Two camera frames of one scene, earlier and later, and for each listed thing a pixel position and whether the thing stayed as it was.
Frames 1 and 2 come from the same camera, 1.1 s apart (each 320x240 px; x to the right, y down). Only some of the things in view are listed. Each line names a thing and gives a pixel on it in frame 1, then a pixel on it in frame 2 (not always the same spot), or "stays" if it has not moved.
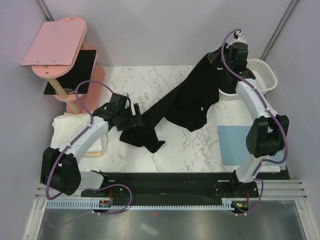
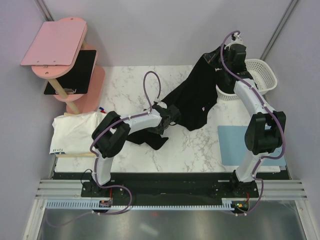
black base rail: [225, 185] stays
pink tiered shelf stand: [55, 51] stays
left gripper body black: [126, 120] -> [160, 130]
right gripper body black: [229, 63] stays
